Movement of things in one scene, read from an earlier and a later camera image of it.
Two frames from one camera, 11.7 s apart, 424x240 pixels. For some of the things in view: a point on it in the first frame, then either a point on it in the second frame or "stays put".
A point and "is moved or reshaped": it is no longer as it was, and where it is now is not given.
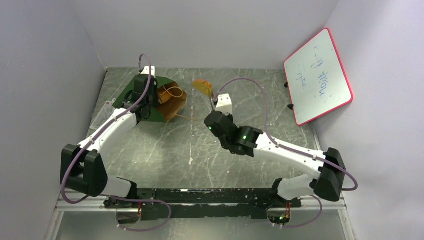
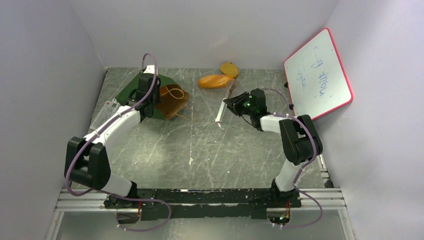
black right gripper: (214, 108) -> (235, 104)
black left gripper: (155, 90) stays put
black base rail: (178, 204) stays put
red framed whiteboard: (316, 78) stays put
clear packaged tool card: (107, 108) stays put
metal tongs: (212, 103) is moved or reshaped
